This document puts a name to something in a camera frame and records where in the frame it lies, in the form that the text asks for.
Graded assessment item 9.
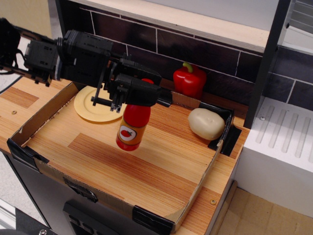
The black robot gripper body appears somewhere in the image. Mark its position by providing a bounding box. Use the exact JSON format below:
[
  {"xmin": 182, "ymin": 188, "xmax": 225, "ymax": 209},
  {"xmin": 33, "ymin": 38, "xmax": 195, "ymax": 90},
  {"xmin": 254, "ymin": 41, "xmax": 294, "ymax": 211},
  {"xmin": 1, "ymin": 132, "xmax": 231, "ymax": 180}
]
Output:
[{"xmin": 54, "ymin": 29, "xmax": 162, "ymax": 98}]

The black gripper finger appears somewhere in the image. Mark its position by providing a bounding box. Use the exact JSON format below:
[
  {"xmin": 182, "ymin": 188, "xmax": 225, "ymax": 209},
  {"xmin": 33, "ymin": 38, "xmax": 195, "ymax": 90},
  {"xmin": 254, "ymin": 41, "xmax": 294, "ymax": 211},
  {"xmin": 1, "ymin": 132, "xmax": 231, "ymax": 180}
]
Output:
[
  {"xmin": 112, "ymin": 58, "xmax": 162, "ymax": 85},
  {"xmin": 109, "ymin": 74, "xmax": 161, "ymax": 112}
]

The red hot sauce bottle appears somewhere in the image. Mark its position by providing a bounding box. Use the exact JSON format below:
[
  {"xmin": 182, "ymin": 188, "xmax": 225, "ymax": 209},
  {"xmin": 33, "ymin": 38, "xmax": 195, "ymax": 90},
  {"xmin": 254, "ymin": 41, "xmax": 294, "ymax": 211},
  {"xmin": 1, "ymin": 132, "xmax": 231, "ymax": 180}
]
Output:
[{"xmin": 115, "ymin": 78, "xmax": 155, "ymax": 152}]

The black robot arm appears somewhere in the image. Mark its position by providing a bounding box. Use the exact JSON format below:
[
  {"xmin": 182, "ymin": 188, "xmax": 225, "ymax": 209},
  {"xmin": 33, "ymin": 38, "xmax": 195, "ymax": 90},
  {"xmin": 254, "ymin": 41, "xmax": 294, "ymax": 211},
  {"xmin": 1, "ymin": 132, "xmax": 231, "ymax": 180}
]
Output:
[{"xmin": 0, "ymin": 18, "xmax": 161, "ymax": 112}]

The cardboard fence with black tape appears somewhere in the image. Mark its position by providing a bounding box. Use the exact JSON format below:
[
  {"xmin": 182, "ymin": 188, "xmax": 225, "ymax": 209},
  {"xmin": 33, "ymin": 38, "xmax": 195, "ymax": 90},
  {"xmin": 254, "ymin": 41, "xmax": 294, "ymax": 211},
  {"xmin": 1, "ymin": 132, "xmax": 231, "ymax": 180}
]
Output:
[{"xmin": 0, "ymin": 78, "xmax": 248, "ymax": 235}]

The yellow plastic plate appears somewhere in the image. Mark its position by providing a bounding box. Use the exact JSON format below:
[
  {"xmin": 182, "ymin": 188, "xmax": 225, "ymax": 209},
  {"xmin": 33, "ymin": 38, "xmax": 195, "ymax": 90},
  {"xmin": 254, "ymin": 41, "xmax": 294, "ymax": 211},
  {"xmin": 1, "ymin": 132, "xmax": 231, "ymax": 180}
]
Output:
[{"xmin": 74, "ymin": 86, "xmax": 127, "ymax": 122}]

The red toy bell pepper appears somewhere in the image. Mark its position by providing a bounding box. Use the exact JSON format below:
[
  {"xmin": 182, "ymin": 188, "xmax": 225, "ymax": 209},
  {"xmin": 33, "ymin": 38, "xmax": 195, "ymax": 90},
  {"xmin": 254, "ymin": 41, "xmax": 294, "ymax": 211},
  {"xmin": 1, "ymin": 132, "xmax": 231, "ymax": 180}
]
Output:
[{"xmin": 173, "ymin": 62, "xmax": 207, "ymax": 99}]

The beige toy potato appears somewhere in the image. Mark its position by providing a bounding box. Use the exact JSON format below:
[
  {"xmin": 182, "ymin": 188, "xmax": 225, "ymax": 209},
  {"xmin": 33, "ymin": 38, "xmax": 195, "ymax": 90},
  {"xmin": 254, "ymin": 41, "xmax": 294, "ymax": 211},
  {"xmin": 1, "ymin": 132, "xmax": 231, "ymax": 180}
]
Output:
[{"xmin": 188, "ymin": 108, "xmax": 225, "ymax": 141}]

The light wooden shelf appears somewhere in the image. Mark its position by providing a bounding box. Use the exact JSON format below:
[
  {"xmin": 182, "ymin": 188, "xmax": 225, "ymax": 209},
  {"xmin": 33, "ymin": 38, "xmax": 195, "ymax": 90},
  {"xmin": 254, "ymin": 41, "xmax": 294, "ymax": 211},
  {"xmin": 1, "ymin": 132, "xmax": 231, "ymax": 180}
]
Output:
[{"xmin": 75, "ymin": 0, "xmax": 269, "ymax": 52}]

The black toy oven front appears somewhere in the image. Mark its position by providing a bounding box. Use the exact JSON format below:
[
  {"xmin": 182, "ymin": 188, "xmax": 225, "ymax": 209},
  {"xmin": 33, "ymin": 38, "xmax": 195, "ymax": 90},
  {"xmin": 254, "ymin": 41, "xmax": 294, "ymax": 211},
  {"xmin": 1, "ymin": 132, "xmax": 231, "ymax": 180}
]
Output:
[{"xmin": 63, "ymin": 201, "xmax": 135, "ymax": 235}]

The white toy sink drainboard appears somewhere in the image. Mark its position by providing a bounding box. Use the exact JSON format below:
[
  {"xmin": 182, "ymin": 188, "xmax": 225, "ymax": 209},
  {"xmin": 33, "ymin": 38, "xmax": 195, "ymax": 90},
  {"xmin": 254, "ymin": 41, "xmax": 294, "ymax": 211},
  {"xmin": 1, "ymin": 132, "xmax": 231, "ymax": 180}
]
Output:
[{"xmin": 235, "ymin": 98, "xmax": 313, "ymax": 213}]

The black vertical post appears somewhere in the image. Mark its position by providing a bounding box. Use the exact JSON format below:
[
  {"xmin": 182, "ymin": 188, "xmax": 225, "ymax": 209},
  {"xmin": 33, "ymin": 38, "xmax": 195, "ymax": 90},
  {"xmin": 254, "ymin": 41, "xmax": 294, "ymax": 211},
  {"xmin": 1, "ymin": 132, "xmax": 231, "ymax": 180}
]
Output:
[{"xmin": 244, "ymin": 0, "xmax": 295, "ymax": 129}]

